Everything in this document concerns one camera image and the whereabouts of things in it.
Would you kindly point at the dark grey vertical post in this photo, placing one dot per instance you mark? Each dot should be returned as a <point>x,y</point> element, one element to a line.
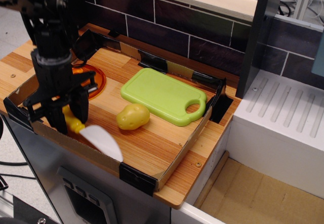
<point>257,42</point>

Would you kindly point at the white toy sink drainboard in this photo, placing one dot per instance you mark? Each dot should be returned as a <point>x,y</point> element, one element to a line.
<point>277,130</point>

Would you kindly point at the silver toy oven front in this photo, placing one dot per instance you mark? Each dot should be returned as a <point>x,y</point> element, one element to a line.
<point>77,189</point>

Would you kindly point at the orange transparent pot lid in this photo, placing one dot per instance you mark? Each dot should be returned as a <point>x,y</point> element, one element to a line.
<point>99,79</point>

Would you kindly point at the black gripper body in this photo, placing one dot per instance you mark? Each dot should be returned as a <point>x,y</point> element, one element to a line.
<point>56,84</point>

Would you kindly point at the yellow toy potato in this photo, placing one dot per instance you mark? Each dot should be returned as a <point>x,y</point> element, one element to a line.
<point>132,117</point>

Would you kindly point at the green plastic cutting board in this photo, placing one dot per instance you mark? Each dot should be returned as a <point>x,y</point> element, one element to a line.
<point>165,97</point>

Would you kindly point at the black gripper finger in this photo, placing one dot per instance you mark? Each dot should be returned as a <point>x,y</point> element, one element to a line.
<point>56,119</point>
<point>79,106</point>

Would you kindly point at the yellow-handled white toy knife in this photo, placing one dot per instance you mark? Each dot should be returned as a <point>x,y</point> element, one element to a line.
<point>95,134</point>

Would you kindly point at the cardboard fence with black tape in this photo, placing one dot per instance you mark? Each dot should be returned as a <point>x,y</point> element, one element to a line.
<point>160,159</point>

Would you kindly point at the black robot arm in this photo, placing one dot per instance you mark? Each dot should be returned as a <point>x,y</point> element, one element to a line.
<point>54,33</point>

